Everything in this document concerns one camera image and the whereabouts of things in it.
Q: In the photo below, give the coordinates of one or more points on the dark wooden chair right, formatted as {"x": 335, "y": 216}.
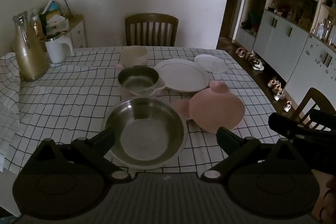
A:
{"x": 313, "y": 100}

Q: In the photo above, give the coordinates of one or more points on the person right hand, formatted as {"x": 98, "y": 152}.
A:
{"x": 328, "y": 204}

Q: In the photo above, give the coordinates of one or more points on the small white plate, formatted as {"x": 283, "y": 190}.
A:
{"x": 211, "y": 63}

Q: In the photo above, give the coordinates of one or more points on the dark wooden chair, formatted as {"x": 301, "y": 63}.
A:
{"x": 151, "y": 29}
{"x": 313, "y": 100}

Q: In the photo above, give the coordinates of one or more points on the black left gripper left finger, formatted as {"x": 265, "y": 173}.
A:
{"x": 62, "y": 181}

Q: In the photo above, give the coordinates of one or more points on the white drawer side cabinet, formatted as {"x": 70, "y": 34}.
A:
{"x": 76, "y": 32}

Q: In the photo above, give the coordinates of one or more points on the large stainless steel bowl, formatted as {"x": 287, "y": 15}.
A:
{"x": 149, "y": 133}

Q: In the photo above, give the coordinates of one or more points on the small colourful shoes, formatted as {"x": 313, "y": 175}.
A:
{"x": 279, "y": 94}

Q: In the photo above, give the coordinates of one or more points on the checkered white tablecloth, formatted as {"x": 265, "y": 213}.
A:
{"x": 72, "y": 98}

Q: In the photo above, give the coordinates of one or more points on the pink shoes pair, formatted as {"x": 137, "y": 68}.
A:
{"x": 243, "y": 53}

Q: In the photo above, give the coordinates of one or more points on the small steel bowl pink rim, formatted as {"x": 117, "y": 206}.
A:
{"x": 140, "y": 80}

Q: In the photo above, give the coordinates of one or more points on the gold thermos carafe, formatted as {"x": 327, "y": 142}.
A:
{"x": 29, "y": 53}

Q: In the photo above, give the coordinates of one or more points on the white electric kettle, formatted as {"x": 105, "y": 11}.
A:
{"x": 59, "y": 47}

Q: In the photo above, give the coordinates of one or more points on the black white sneaker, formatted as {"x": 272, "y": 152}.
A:
{"x": 257, "y": 65}

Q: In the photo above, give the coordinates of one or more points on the large white plate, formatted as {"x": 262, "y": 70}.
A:
{"x": 183, "y": 76}

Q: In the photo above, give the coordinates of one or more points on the white wall cabinet unit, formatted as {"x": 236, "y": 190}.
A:
{"x": 277, "y": 31}

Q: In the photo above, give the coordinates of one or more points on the dark wooden chair far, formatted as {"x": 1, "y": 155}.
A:
{"x": 151, "y": 29}

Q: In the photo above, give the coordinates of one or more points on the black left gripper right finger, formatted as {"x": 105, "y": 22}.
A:
{"x": 263, "y": 179}

